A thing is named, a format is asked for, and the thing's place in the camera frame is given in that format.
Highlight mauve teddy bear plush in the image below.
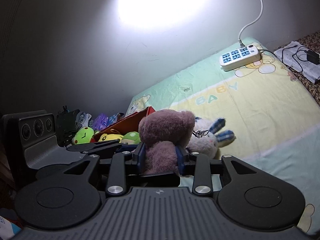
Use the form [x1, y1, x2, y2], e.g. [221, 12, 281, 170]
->
[138, 109, 195, 174]

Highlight white bunny plush plaid ears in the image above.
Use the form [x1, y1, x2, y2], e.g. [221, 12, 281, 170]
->
[187, 116, 236, 159]

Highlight yellow tiger plush red shirt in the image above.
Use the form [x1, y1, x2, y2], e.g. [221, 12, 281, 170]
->
[99, 133, 123, 141]

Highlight green hooded plush doll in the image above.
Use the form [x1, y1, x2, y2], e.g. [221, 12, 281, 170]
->
[121, 132, 140, 145]

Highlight red cardboard box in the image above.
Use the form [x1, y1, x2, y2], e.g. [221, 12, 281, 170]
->
[91, 106, 155, 142]

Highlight blue checkered cloth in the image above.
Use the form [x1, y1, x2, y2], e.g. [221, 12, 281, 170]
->
[107, 112, 125, 127]

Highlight purple plastic pack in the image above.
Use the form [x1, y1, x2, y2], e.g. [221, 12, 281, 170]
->
[93, 113, 108, 131]

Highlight green frog plush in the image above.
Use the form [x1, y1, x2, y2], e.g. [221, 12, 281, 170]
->
[72, 127, 94, 145]

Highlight pastel baby print bed sheet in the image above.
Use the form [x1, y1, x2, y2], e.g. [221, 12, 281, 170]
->
[126, 52, 319, 235]

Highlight white power strip blue sockets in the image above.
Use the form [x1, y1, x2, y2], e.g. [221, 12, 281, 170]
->
[219, 44, 261, 72]

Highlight white printed paper sheet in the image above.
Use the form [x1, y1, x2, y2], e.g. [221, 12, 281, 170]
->
[274, 41, 319, 83]

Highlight white power cable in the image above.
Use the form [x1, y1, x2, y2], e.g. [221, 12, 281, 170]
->
[237, 0, 264, 49]

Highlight black charger with cable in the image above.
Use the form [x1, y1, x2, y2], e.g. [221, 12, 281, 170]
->
[281, 45, 319, 66]

